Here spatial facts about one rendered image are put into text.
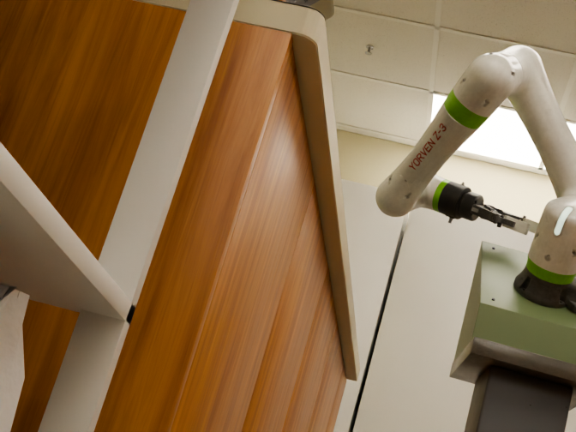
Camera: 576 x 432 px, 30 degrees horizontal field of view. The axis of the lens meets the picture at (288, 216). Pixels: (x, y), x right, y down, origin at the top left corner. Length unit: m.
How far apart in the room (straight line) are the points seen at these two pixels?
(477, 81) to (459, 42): 2.15
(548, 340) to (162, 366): 1.60
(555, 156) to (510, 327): 0.47
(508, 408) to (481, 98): 0.74
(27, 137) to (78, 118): 0.06
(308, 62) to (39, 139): 0.34
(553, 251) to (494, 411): 0.41
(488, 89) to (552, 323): 0.58
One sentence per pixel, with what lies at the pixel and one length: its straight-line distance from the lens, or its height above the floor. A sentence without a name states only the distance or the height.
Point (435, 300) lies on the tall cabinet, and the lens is 5.12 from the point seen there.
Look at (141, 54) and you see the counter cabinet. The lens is 1.32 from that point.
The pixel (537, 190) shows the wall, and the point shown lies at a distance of 5.83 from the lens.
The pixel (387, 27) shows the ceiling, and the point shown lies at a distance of 4.82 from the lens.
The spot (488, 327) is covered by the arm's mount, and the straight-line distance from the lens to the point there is 2.62.
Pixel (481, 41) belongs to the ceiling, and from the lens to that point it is 4.75.
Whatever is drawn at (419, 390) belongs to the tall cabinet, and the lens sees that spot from 5.02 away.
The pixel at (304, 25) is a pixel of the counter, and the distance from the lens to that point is 1.31.
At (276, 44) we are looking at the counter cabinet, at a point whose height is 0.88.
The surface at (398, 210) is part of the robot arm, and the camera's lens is 2.85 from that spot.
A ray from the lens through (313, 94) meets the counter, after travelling 1.44.
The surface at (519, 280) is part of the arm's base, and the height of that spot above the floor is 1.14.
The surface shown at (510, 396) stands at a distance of 2.61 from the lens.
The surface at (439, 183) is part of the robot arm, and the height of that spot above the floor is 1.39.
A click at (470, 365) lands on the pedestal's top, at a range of 2.67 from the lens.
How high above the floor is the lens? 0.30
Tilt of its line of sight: 18 degrees up
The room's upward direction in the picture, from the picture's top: 17 degrees clockwise
